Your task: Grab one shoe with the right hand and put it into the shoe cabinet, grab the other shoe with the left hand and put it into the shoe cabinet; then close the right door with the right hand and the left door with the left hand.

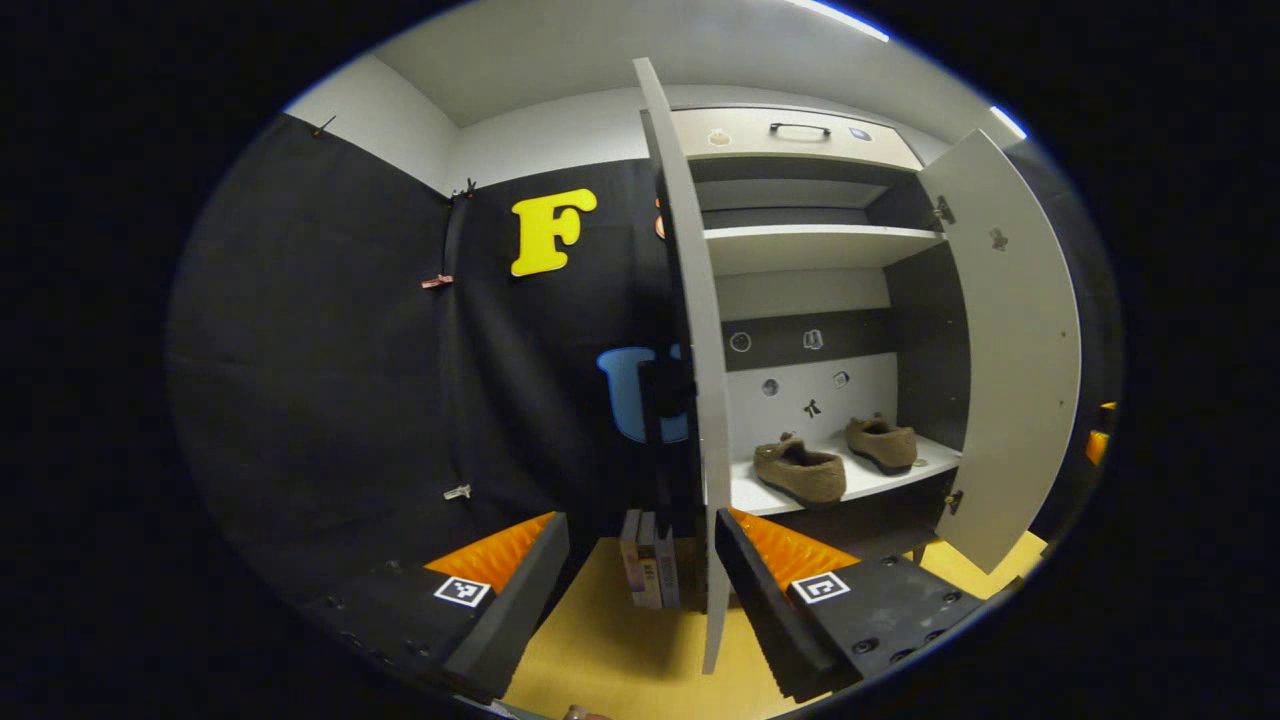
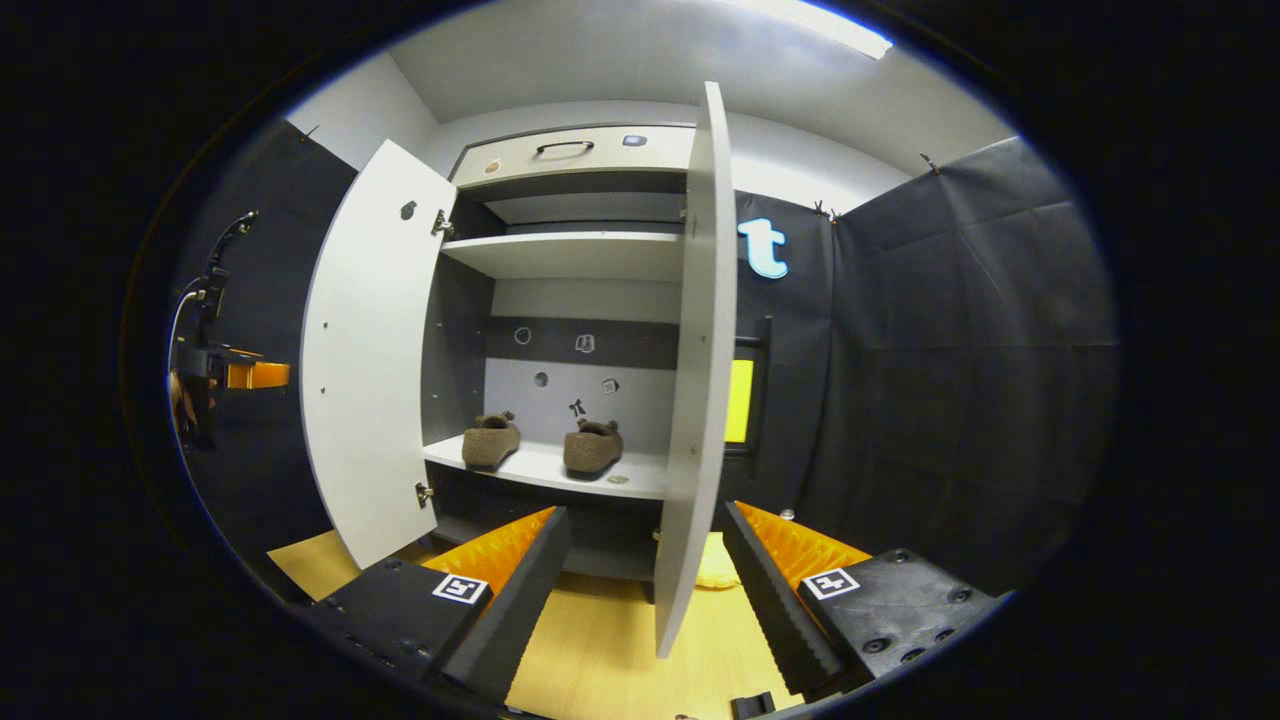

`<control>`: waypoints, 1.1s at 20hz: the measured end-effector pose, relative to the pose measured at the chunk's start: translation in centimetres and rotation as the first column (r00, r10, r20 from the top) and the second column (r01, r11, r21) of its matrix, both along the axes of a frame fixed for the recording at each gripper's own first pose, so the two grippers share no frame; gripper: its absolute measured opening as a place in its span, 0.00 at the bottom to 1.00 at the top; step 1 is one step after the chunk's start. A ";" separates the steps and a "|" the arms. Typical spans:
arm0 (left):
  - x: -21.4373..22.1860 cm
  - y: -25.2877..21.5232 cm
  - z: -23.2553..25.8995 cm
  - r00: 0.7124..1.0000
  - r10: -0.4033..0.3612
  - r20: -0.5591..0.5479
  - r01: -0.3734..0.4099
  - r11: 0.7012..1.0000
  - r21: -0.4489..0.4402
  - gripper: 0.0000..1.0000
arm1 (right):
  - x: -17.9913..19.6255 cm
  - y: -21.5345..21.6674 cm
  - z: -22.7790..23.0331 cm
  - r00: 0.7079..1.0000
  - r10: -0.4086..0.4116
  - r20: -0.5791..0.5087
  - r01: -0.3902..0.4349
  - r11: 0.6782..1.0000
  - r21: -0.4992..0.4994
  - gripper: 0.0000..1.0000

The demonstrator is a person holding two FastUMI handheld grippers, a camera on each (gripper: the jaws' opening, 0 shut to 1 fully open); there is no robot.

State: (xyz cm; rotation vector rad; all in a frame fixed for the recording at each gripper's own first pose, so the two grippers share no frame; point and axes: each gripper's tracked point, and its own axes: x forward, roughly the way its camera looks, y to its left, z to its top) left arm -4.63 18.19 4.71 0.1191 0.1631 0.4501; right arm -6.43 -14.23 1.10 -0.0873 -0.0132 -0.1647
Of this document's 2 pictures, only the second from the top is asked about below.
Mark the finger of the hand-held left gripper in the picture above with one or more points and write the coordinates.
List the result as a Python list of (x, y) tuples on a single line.
[(262, 376)]

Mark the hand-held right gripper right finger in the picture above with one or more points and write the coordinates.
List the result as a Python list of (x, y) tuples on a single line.
[(780, 600)]

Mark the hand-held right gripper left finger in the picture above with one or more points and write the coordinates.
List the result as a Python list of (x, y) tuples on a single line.
[(515, 600)]

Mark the white shoe cabinet door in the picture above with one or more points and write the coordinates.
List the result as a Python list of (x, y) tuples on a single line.
[(370, 350), (700, 400)]

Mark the brown fuzzy shoe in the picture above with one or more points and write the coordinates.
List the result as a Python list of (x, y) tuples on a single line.
[(592, 450), (490, 443)]

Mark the white shoe cabinet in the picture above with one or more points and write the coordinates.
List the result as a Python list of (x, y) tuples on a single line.
[(560, 255)]

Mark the grey cabinet drawer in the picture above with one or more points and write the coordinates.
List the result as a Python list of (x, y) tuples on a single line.
[(590, 165)]

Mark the yellow corn toy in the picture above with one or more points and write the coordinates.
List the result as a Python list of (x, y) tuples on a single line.
[(718, 565)]

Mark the black backdrop cloth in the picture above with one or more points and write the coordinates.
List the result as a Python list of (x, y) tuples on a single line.
[(950, 350)]

